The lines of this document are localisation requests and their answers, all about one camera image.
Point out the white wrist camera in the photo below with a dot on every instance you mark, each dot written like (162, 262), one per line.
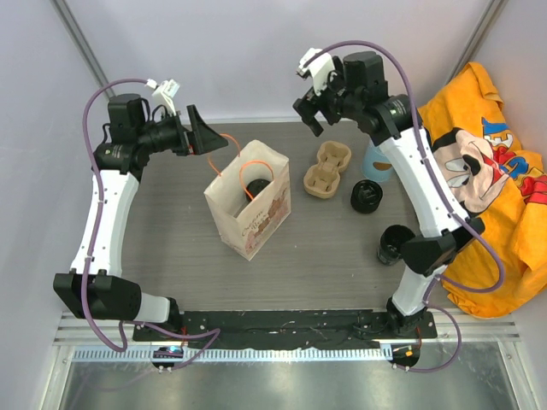
(163, 93)
(317, 66)

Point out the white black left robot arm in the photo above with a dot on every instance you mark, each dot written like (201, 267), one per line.
(94, 283)

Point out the orange cartoon print cloth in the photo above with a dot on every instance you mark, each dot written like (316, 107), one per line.
(494, 178)

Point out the black coffee cup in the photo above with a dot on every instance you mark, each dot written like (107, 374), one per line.
(391, 241)

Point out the black ribbed cup lid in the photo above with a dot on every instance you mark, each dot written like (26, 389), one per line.
(366, 196)

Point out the light blue straw cup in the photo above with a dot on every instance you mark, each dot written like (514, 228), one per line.
(375, 165)

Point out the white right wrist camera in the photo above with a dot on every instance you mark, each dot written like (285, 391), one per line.
(317, 66)

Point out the brown pulp cup carrier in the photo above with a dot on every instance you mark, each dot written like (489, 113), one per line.
(322, 179)

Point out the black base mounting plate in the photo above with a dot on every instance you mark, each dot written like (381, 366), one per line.
(292, 329)

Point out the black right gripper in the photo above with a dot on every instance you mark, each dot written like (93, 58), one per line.
(310, 103)

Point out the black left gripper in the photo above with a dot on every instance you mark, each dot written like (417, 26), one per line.
(201, 139)

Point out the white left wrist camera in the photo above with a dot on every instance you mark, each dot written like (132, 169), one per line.
(163, 93)

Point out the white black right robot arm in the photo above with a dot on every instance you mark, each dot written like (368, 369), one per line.
(355, 88)

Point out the aluminium frame rail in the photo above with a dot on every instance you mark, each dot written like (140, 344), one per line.
(87, 348)

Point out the cream paper bag orange handles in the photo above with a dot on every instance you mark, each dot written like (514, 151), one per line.
(246, 226)

